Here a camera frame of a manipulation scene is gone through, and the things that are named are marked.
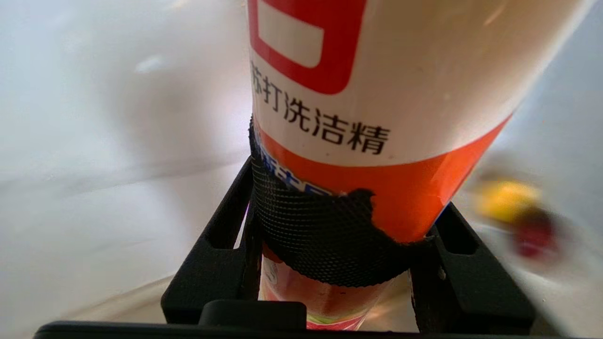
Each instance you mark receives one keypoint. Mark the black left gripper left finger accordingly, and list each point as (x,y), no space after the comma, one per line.
(207,278)

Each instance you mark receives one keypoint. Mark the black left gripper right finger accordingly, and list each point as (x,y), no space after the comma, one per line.
(476,296)

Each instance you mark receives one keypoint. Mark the orange white dish soap bottle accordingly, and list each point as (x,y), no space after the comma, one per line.
(400,94)

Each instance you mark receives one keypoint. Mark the dark red apple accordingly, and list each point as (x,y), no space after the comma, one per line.
(537,235)

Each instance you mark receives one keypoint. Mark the yellow pear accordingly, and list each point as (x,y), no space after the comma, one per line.
(506,200)

